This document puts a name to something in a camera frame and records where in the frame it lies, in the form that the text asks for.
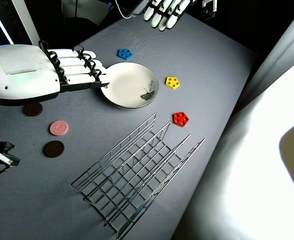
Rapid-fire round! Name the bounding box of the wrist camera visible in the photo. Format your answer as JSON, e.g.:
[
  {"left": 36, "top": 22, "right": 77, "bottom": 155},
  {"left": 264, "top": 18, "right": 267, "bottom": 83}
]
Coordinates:
[
  {"left": 201, "top": 0, "right": 218, "bottom": 21},
  {"left": 0, "top": 141, "right": 21, "bottom": 167}
]

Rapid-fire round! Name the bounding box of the white frame post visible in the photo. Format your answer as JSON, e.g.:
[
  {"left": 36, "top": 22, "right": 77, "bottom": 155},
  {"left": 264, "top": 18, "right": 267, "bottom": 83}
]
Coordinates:
[{"left": 10, "top": 0, "right": 41, "bottom": 46}]

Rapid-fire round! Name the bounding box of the pink round toy cookie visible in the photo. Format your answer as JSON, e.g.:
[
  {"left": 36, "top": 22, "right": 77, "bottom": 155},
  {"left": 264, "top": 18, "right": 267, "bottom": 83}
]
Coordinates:
[{"left": 49, "top": 120, "right": 69, "bottom": 136}]

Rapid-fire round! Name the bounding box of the red pentagon block with holes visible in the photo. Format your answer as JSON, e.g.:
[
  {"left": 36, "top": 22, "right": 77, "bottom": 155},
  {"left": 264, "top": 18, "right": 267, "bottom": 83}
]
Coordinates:
[{"left": 172, "top": 111, "right": 190, "bottom": 128}]

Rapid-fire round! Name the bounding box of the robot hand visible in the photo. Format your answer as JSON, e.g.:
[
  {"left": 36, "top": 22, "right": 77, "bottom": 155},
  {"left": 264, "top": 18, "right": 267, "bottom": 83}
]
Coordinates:
[
  {"left": 0, "top": 39, "right": 111, "bottom": 106},
  {"left": 143, "top": 0, "right": 197, "bottom": 32}
]

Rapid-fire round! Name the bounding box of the metal wire dish rack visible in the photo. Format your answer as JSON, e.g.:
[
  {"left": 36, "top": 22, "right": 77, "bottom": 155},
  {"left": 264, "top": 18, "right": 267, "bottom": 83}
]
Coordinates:
[{"left": 71, "top": 112, "right": 207, "bottom": 240}]

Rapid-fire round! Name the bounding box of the brown round toy cookie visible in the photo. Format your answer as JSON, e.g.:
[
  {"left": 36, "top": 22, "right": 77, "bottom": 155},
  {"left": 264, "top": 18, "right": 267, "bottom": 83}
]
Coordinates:
[
  {"left": 23, "top": 102, "right": 44, "bottom": 117},
  {"left": 43, "top": 140, "right": 65, "bottom": 158}
]

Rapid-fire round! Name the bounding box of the blue pentagon block with holes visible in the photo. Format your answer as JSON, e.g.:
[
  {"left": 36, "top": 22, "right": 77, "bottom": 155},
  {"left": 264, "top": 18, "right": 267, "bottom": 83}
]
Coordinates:
[{"left": 117, "top": 48, "right": 133, "bottom": 61}]

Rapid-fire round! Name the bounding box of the yellow pentagon block with holes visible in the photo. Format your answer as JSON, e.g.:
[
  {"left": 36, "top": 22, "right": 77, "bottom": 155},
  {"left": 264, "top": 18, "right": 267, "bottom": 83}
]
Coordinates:
[{"left": 165, "top": 76, "right": 181, "bottom": 90}]

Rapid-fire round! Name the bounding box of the white cable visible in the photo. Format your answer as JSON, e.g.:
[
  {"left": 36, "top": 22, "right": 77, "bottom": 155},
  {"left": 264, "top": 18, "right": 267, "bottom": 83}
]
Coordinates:
[{"left": 115, "top": 0, "right": 148, "bottom": 20}]

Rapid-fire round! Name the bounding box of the grey tablecloth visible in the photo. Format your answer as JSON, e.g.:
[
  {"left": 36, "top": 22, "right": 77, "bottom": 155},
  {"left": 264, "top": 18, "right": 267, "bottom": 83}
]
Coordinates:
[{"left": 0, "top": 11, "right": 259, "bottom": 240}]

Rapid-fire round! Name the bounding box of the white device housing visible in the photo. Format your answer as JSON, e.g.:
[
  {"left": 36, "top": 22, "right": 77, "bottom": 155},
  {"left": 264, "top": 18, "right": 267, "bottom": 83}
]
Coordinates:
[{"left": 61, "top": 0, "right": 114, "bottom": 26}]

